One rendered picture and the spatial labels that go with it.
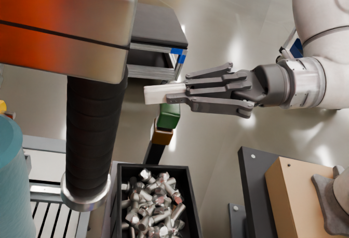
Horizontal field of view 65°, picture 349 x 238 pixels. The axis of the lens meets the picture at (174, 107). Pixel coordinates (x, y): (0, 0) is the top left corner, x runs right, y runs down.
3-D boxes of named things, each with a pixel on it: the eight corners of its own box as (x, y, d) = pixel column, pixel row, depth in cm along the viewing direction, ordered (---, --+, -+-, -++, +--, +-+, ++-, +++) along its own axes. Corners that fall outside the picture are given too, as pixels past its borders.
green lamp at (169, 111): (155, 113, 55) (160, 98, 53) (174, 116, 56) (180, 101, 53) (155, 127, 52) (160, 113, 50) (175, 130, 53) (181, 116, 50)
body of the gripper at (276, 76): (275, 53, 49) (224, 56, 48) (296, 83, 43) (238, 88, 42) (265, 86, 55) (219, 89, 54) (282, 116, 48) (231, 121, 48)
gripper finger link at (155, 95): (185, 98, 48) (185, 101, 48) (145, 102, 48) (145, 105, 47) (185, 85, 46) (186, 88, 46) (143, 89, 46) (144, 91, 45)
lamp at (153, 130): (150, 129, 58) (154, 116, 56) (168, 132, 59) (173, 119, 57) (149, 144, 55) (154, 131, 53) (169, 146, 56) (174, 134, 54)
